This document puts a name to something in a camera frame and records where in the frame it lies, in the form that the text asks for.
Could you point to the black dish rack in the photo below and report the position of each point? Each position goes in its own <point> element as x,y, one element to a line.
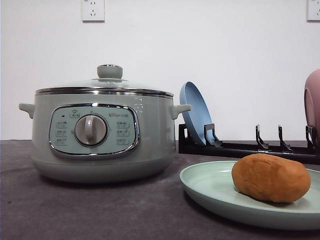
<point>187,144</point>

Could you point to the green plate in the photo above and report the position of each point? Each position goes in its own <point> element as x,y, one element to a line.
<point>211,185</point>

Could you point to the white wall socket left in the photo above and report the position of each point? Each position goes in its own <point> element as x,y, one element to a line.
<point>92,12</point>

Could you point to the green electric steamer pot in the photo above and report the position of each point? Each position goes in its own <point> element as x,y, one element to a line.
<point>104,138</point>

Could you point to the white wall socket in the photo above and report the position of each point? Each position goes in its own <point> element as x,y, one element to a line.
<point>92,12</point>
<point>311,11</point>

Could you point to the pink plate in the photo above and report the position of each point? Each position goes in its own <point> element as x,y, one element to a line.
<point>312,104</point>

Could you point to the white wall socket right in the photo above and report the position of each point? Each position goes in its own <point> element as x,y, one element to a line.
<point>311,11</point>

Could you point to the glass steamer lid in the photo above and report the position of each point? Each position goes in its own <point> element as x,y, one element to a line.
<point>109,81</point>

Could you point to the blue plate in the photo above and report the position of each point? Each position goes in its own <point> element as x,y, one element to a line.
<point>199,116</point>

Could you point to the brown potato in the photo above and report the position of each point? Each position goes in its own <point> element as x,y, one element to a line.
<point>271,178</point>

